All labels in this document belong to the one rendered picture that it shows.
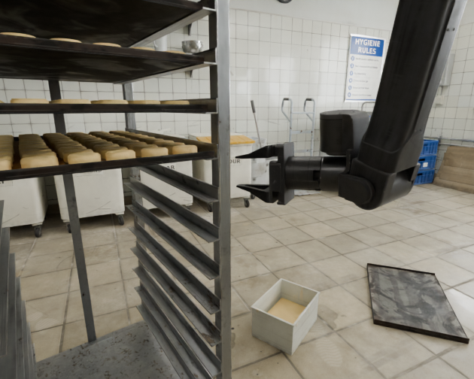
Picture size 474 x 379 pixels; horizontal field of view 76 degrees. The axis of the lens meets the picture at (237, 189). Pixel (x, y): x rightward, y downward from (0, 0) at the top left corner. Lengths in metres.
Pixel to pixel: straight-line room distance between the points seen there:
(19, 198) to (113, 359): 1.86
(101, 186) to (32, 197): 0.51
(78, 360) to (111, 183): 1.74
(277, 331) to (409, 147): 1.19
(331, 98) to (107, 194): 3.15
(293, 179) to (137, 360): 1.01
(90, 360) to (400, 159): 1.24
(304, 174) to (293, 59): 3.73
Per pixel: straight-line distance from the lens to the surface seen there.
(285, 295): 1.75
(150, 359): 1.32
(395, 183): 0.45
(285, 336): 1.48
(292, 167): 0.50
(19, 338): 0.99
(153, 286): 1.21
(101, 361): 1.37
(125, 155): 0.56
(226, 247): 0.70
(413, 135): 0.42
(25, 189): 2.91
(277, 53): 4.07
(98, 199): 2.89
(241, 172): 3.13
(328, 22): 4.57
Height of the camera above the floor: 1.05
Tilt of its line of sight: 15 degrees down
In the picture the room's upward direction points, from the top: straight up
